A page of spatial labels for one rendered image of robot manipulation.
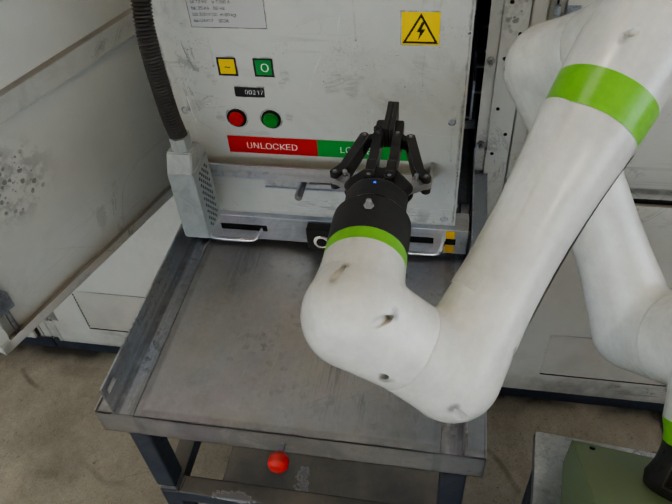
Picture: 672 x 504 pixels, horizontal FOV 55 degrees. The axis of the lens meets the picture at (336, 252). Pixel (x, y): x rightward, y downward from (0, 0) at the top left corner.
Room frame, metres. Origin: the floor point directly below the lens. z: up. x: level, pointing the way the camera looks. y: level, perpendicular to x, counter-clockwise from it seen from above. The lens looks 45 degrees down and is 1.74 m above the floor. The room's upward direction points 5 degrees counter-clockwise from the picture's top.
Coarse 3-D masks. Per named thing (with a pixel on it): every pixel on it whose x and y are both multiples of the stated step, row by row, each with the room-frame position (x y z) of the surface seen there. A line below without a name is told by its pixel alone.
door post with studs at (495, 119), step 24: (504, 0) 1.11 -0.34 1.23; (528, 0) 1.10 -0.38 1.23; (504, 24) 1.11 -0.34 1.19; (504, 48) 1.11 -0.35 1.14; (504, 96) 1.11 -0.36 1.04; (480, 120) 1.12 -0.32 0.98; (504, 120) 1.11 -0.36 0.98; (480, 144) 1.11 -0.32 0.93; (504, 144) 1.10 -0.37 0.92; (480, 168) 1.12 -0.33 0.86; (504, 168) 1.10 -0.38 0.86
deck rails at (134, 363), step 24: (192, 240) 0.96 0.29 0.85; (168, 264) 0.86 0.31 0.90; (192, 264) 0.90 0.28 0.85; (456, 264) 0.84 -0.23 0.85; (168, 288) 0.83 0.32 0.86; (144, 312) 0.74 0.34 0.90; (168, 312) 0.78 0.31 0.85; (144, 336) 0.72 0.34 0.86; (120, 360) 0.64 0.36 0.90; (144, 360) 0.68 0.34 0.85; (120, 384) 0.62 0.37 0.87; (144, 384) 0.63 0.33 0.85; (120, 408) 0.58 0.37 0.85; (456, 432) 0.49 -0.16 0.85
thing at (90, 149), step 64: (0, 0) 0.98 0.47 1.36; (64, 0) 1.08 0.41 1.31; (128, 0) 1.20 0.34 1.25; (0, 64) 0.95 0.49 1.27; (64, 64) 1.02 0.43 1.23; (128, 64) 1.16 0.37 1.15; (0, 128) 0.90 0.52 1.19; (64, 128) 1.00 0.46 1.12; (128, 128) 1.12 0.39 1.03; (0, 192) 0.86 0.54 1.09; (64, 192) 0.95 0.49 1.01; (128, 192) 1.07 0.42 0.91; (0, 256) 0.81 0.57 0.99; (64, 256) 0.90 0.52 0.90; (0, 320) 0.76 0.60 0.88
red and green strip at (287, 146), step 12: (240, 144) 0.95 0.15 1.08; (252, 144) 0.95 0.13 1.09; (264, 144) 0.94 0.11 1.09; (276, 144) 0.94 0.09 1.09; (288, 144) 0.93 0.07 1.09; (300, 144) 0.93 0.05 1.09; (312, 144) 0.92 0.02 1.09; (324, 144) 0.92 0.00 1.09; (336, 144) 0.91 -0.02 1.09; (348, 144) 0.91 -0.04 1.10; (324, 156) 0.92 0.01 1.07; (336, 156) 0.91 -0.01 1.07; (384, 156) 0.89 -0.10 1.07
